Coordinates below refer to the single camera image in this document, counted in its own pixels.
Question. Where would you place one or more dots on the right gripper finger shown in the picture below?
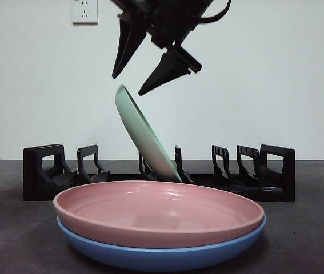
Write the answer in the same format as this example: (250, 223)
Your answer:
(127, 48)
(164, 74)

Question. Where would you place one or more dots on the green plate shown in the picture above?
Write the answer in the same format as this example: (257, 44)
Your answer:
(139, 128)

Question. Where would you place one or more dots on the pink plate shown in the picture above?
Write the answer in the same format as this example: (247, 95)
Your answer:
(156, 211)

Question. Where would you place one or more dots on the blue plate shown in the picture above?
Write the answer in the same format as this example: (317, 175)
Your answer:
(161, 255)

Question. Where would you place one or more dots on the black dish rack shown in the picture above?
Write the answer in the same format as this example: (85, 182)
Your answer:
(288, 171)

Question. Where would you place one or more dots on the white wall socket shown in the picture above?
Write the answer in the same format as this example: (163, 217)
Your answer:
(85, 11)

